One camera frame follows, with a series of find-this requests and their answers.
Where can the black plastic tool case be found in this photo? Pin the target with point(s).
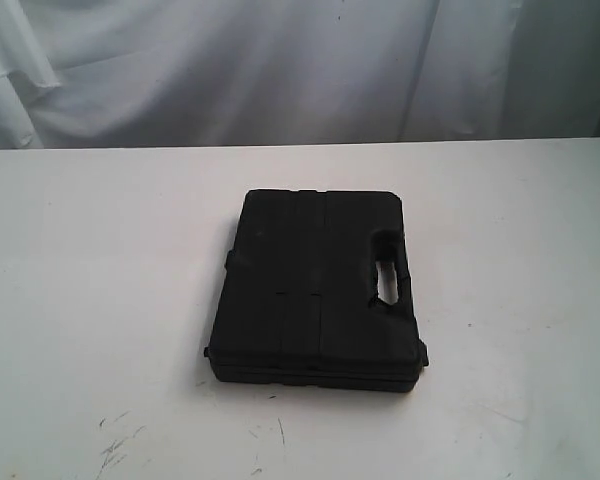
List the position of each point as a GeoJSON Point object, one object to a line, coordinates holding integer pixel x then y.
{"type": "Point", "coordinates": [317, 292]}

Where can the white backdrop curtain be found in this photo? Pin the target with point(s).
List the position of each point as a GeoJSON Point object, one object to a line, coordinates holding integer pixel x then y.
{"type": "Point", "coordinates": [104, 74]}

